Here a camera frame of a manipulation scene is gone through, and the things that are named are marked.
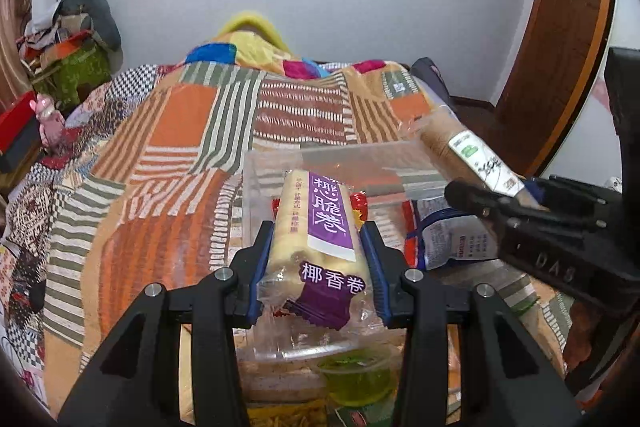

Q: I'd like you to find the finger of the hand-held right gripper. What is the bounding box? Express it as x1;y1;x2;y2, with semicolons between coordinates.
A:
444;179;547;229
523;177;553;210

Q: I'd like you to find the beige snack packet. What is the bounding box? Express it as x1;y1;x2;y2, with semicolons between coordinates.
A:
237;357;327;408

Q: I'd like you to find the blue white snack packet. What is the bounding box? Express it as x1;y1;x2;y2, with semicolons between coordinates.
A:
405;197;502;271

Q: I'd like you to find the clear plastic container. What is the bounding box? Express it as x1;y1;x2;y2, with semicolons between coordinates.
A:
242;139;451;364

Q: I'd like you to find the brown roll snack packet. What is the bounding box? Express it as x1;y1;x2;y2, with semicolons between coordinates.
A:
400;107;534;204

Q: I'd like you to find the yellow pillow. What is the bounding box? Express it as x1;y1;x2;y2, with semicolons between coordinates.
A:
215;10;297;58

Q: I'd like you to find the red yellow snack packet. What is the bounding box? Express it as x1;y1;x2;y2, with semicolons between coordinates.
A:
350;192;371;229

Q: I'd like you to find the red box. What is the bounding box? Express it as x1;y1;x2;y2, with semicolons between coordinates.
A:
0;91;42;174

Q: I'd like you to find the purple label wafer roll packet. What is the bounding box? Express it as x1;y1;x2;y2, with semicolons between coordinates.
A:
255;169;382;333

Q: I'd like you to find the brown wooden door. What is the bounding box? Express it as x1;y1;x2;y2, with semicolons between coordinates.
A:
492;0;619;178

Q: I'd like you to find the pile of clothes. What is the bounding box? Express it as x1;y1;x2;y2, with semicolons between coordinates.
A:
20;0;124;68

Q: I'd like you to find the brown curtain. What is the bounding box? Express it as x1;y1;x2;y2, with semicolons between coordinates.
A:
0;0;52;108

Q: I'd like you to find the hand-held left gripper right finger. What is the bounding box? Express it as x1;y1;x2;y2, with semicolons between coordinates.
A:
361;221;584;427

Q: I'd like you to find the patchwork blanket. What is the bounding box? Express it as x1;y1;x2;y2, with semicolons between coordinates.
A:
0;42;576;427

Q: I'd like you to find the pink toy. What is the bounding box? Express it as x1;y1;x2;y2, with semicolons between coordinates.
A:
30;94;66;154

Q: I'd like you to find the dark cloth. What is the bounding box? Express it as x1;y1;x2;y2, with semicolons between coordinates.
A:
410;57;462;114

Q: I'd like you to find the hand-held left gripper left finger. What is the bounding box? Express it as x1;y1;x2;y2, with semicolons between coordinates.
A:
57;220;276;427

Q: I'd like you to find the green jelly cup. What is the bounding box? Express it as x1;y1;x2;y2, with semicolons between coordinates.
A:
315;347;402;409

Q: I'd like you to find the green patterned bag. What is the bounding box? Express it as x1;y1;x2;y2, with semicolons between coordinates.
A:
32;44;114;108

